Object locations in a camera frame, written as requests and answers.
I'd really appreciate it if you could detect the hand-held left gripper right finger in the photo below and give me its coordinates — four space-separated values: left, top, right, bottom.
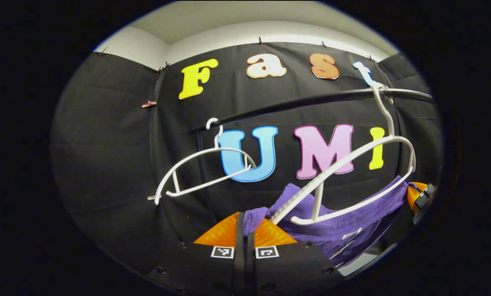
245 218 345 296

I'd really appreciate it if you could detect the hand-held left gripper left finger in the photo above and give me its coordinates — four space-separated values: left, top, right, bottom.
147 212 246 296

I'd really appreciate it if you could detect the purple button shirt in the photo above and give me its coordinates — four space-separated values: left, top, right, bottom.
242 176 415 268

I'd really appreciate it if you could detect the white hanger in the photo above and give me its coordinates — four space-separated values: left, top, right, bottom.
148 118 257 206
269 82 417 226

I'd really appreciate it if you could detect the black clothes rack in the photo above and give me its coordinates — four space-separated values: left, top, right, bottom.
189 88 436 194

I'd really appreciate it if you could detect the black backdrop cloth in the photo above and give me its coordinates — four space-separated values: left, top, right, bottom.
50 41 443 272

